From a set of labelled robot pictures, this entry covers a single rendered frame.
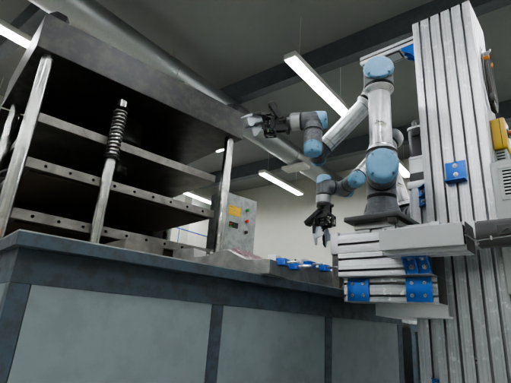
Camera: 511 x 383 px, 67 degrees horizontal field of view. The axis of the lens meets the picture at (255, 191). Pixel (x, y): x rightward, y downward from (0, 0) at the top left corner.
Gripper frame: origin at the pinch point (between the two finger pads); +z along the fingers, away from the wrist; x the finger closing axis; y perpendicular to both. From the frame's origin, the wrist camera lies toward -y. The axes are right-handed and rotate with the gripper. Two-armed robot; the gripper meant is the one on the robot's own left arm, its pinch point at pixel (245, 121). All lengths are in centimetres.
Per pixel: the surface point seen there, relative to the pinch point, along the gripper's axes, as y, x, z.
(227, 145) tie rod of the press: -39, 73, 39
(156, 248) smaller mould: 62, -8, 25
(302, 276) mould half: 58, 41, -22
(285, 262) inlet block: 59, 14, -19
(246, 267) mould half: 62, 11, -4
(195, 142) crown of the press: -46, 77, 66
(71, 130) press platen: -5, 2, 97
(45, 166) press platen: 19, -1, 100
